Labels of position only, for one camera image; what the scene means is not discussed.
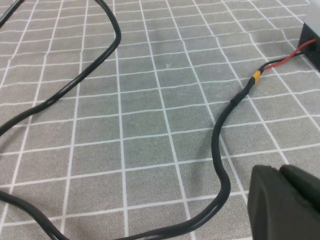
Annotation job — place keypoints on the grey white-checked tablecloth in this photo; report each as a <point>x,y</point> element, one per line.
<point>150,125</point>

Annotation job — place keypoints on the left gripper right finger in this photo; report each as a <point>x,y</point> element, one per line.
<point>305,187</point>

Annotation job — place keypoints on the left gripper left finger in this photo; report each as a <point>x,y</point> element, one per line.
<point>275,212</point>

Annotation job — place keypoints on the grey button control box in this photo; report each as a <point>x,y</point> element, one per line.
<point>310,35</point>

